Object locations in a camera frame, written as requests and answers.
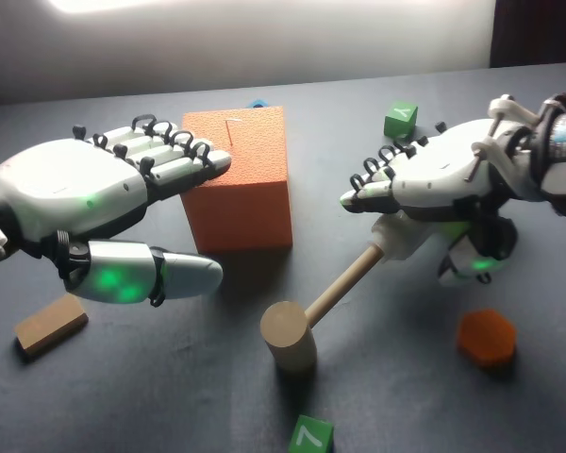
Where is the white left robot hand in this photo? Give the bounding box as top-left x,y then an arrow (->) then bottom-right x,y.
0,112 -> 233,308

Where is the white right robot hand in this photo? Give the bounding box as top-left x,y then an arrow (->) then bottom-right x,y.
338,117 -> 520,288

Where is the large orange foam cube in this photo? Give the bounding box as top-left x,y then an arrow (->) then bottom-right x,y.
177,106 -> 294,254

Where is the wooden mallet with white grip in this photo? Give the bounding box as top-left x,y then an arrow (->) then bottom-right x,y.
259,211 -> 454,374

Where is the tan wooden rectangular block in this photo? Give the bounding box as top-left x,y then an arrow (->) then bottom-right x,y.
13,294 -> 90,362

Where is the orange hexagon block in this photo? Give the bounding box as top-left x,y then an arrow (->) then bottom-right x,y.
456,309 -> 518,370

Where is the green cube with letter Y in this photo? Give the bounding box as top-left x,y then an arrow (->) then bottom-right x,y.
383,100 -> 419,141

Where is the grey table cloth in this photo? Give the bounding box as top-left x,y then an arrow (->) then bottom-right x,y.
0,63 -> 566,453

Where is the green cube with number 7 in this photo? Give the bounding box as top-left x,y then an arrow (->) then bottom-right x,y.
288,413 -> 335,453

